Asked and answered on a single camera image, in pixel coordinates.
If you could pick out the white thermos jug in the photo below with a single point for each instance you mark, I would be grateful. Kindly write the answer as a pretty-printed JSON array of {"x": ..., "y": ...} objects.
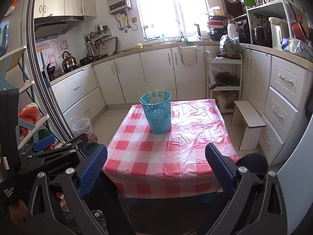
[{"x": 233, "y": 29}]

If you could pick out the range hood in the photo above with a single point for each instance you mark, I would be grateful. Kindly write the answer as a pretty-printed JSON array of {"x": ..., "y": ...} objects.
[{"x": 52, "y": 26}]

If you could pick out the copper kettle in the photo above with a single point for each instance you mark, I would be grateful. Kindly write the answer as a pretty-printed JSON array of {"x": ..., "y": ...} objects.
[{"x": 68, "y": 61}]

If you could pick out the white electric water boiler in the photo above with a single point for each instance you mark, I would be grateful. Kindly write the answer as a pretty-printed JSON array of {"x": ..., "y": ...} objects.
[{"x": 280, "y": 30}]

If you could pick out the black wok on cart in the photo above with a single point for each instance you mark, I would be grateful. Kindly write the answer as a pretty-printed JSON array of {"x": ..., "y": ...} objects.
[{"x": 225, "y": 79}]

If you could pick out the pink checkered tablecloth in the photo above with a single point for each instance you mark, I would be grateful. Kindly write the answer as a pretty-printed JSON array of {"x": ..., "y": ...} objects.
[{"x": 143, "y": 164}]

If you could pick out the person's left hand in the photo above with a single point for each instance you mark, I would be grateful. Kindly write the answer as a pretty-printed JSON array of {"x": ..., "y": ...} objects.
[{"x": 18, "y": 214}]

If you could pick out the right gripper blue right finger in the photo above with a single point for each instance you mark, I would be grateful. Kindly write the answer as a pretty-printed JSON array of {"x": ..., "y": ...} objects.
[{"x": 223, "y": 168}]

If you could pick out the teal perforated plastic basket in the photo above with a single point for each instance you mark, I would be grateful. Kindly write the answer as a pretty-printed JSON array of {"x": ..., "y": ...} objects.
[{"x": 158, "y": 115}]

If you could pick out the white rolling shelf cart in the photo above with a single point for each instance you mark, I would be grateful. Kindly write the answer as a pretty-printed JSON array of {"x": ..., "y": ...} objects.
[{"x": 223, "y": 96}]

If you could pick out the green bag of vegetables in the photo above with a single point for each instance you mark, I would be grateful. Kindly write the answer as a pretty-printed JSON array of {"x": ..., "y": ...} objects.
[{"x": 230, "y": 45}]

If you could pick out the white wooden step stool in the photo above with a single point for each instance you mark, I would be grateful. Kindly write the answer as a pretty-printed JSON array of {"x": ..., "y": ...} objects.
[{"x": 245, "y": 113}]

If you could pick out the black frying pan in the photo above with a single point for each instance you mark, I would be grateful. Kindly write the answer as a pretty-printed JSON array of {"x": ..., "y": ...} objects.
[{"x": 88, "y": 60}]

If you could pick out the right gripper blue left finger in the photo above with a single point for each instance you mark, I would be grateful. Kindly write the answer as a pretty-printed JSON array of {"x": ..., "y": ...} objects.
[{"x": 89, "y": 173}]

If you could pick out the white floral trash bin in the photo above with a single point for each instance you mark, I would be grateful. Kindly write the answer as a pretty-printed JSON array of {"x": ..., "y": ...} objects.
[{"x": 83, "y": 125}]

